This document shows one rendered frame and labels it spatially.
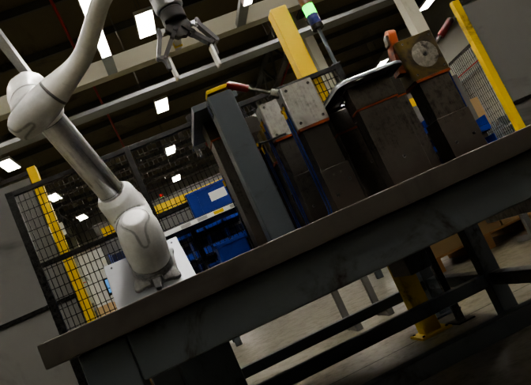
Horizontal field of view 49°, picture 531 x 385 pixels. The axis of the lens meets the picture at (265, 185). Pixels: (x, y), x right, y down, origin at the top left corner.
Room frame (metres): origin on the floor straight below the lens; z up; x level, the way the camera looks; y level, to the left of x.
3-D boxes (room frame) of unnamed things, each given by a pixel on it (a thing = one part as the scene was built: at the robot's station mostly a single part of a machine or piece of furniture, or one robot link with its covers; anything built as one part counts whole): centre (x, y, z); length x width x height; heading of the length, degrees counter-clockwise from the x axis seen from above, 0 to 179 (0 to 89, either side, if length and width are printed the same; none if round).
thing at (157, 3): (1.67, 0.04, 1.51); 0.09 x 0.09 x 0.06
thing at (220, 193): (2.92, 0.24, 1.10); 0.30 x 0.17 x 0.13; 95
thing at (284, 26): (3.26, -0.48, 1.00); 0.18 x 0.18 x 2.00; 11
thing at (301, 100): (1.48, -0.16, 0.88); 0.12 x 0.07 x 0.36; 101
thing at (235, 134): (1.55, 0.02, 0.92); 0.08 x 0.08 x 0.44; 11
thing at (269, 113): (1.74, -0.11, 0.90); 0.13 x 0.08 x 0.41; 101
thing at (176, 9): (1.67, 0.04, 1.44); 0.08 x 0.07 x 0.09; 110
